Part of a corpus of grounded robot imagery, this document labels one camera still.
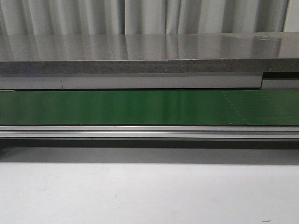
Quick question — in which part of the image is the green conveyor belt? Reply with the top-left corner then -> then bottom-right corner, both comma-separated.
0,90 -> 299,126

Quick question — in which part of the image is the grey panel under counter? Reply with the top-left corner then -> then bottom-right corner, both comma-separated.
0,72 -> 299,90

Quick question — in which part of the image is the grey speckled stone counter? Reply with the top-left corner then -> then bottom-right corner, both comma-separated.
0,32 -> 299,74

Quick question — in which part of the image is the white pleated curtain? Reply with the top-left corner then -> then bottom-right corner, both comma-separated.
0,0 -> 299,35

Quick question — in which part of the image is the aluminium conveyor frame rail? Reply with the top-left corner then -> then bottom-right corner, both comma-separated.
0,126 -> 299,140

